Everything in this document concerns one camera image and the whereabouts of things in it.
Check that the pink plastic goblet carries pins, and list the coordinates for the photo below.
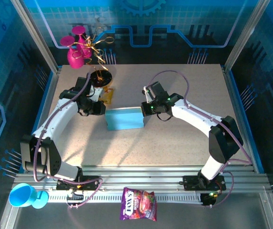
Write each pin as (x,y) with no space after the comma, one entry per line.
(75,59)
(83,45)

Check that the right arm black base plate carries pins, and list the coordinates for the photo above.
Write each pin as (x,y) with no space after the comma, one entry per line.
(189,182)

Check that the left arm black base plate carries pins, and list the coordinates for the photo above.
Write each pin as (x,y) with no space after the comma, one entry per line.
(93,183)

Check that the aluminium frame rail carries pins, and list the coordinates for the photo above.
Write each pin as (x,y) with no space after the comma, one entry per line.
(138,176)

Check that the yellow snack packet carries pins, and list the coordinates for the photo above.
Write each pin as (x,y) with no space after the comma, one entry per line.
(108,95)

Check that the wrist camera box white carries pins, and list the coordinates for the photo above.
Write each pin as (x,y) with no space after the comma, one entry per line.
(147,95)
(95,94)

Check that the purple candy bag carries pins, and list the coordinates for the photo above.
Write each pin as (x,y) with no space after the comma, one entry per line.
(138,205)

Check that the aluminium table side rail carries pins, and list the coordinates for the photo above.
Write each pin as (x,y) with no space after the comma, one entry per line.
(233,95)
(51,90)

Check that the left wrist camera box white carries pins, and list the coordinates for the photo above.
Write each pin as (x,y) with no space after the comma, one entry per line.
(95,94)

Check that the blue plastic goblet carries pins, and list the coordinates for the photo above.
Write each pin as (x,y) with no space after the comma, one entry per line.
(22,195)

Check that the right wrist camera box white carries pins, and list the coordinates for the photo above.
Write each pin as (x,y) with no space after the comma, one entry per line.
(147,95)

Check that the small black controller board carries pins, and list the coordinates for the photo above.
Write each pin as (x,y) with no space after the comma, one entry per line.
(75,196)
(209,199)

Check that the aluminium frame post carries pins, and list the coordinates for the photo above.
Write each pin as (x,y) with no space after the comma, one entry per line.
(37,35)
(245,35)

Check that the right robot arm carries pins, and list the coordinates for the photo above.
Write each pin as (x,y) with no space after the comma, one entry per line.
(193,114)

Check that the blue paper box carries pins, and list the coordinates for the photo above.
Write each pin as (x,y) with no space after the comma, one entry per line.
(124,118)

